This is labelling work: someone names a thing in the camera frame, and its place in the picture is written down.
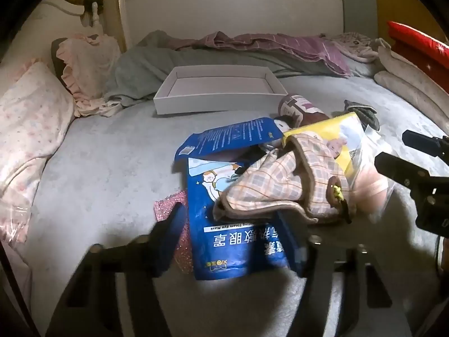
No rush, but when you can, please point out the pink ruffled pillow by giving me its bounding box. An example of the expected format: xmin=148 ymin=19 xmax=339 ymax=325
xmin=58 ymin=34 xmax=122 ymax=116

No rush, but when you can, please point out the white cardboard box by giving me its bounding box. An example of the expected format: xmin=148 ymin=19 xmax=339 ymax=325
xmin=153 ymin=66 xmax=285 ymax=115

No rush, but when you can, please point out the floral pink pillow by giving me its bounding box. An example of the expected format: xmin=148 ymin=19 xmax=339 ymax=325
xmin=0 ymin=60 xmax=76 ymax=243

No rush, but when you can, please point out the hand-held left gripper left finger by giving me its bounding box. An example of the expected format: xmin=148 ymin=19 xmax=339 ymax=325
xmin=45 ymin=202 xmax=192 ymax=337

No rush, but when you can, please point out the yellow packet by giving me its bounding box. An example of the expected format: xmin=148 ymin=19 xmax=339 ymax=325
xmin=282 ymin=112 xmax=367 ymax=179

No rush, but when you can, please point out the clear bag with pink item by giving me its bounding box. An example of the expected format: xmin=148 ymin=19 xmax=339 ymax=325
xmin=351 ymin=126 xmax=397 ymax=223

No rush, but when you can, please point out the green blanket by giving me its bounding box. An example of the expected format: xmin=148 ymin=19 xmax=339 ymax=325
xmin=105 ymin=31 xmax=377 ymax=108

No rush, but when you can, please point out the blue cartoon eye mask packet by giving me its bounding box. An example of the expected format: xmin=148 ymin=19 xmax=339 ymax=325
xmin=186 ymin=158 xmax=299 ymax=281

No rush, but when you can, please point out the cream folded quilt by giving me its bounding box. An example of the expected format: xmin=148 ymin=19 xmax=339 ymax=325
xmin=374 ymin=45 xmax=449 ymax=134

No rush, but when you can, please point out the white bed headboard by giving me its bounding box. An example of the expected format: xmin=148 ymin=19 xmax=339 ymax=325
xmin=21 ymin=0 xmax=122 ymax=39

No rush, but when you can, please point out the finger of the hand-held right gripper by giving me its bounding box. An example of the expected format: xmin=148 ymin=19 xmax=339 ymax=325
xmin=402 ymin=130 xmax=449 ymax=164
xmin=374 ymin=152 xmax=433 ymax=197

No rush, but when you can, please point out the pink glitter sponge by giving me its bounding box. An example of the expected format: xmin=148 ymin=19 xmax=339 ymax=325
xmin=154 ymin=190 xmax=194 ymax=274

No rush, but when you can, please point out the blue packet with white text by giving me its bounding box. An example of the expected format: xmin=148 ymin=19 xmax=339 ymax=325
xmin=174 ymin=117 xmax=283 ymax=162

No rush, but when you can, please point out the beige plaid pouch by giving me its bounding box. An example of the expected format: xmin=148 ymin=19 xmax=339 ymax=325
xmin=213 ymin=134 xmax=356 ymax=225

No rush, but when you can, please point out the white crumpled cloth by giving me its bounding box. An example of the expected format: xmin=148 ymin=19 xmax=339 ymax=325
xmin=98 ymin=98 xmax=123 ymax=118

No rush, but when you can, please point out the floral patterned cloth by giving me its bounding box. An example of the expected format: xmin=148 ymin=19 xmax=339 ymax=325
xmin=323 ymin=31 xmax=390 ymax=64

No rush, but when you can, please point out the purple striped blanket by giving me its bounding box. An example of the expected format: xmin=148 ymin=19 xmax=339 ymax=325
xmin=191 ymin=31 xmax=351 ymax=78

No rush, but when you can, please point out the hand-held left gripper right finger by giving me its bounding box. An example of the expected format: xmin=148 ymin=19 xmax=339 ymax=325
xmin=275 ymin=212 xmax=414 ymax=337

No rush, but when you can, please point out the white plush toy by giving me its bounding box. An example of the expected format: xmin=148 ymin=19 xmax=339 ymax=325
xmin=274 ymin=116 xmax=292 ymax=139

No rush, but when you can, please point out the grey plaid pouch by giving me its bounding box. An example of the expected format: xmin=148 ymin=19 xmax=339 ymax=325
xmin=344 ymin=100 xmax=381 ymax=132

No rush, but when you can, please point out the red cushion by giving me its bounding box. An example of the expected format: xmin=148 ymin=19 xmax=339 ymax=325
xmin=387 ymin=21 xmax=449 ymax=78

